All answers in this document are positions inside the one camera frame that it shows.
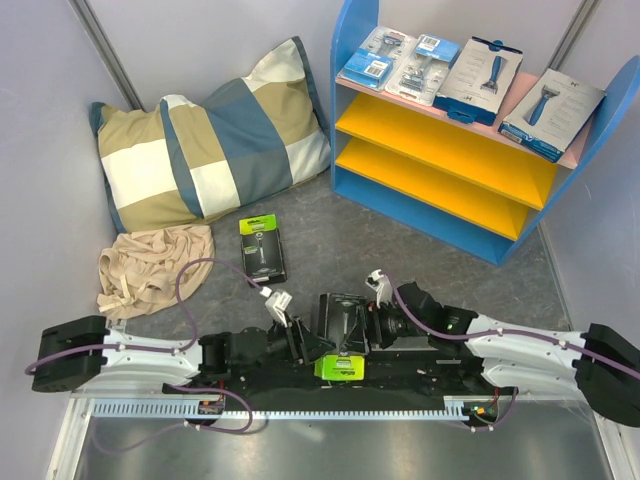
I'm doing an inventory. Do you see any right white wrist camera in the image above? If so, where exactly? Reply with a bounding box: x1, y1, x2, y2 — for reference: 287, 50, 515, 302
365, 269, 393, 307

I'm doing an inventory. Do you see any black green razor box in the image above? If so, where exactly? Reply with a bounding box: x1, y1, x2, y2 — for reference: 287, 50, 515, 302
314, 293, 370, 382
239, 214, 287, 284

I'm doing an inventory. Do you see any purple cable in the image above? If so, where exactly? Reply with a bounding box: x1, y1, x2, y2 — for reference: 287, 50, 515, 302
389, 284, 640, 435
24, 257, 269, 455

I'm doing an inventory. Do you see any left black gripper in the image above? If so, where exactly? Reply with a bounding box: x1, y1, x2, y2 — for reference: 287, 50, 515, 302
237, 310, 336, 373

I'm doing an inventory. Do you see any blue Gillette razor blister pack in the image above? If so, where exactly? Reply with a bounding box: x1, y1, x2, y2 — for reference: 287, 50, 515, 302
338, 26, 417, 91

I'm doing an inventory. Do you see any checked blue beige pillow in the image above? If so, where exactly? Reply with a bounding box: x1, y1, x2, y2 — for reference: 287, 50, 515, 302
89, 37, 331, 233

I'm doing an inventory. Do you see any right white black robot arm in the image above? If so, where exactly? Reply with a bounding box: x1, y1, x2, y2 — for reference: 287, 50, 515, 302
354, 276, 639, 428

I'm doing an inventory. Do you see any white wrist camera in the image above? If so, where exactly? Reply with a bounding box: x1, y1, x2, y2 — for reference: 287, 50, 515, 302
260, 286, 293, 328
365, 269, 393, 307

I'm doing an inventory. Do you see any grey slotted cable duct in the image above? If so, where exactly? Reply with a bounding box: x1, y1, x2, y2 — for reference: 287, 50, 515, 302
92, 397, 499, 421

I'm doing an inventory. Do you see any beige crumpled cloth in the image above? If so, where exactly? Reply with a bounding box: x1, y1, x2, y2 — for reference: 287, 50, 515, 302
97, 225, 214, 321

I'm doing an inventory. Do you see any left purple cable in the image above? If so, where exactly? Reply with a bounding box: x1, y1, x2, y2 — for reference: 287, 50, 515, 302
24, 257, 269, 455

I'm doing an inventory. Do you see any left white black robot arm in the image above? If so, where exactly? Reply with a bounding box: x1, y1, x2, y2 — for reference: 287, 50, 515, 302
28, 315, 335, 393

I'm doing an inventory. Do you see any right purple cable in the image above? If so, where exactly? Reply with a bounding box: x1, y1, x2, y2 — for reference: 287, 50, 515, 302
389, 284, 640, 435

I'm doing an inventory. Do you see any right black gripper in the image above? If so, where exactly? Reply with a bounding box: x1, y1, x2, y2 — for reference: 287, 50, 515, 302
339, 298, 429, 356

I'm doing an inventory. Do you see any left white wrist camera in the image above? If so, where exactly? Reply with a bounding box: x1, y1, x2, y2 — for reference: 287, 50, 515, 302
260, 286, 293, 328

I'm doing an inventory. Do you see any colourful wooden shelf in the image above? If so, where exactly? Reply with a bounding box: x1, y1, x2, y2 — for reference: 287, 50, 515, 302
330, 1, 639, 265

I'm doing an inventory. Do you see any aluminium frame rail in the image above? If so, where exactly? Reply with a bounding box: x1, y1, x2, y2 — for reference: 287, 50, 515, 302
47, 319, 631, 480

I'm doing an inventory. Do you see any Harry's razor pack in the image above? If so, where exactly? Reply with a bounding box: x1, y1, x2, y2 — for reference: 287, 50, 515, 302
433, 36, 523, 126
498, 69, 606, 163

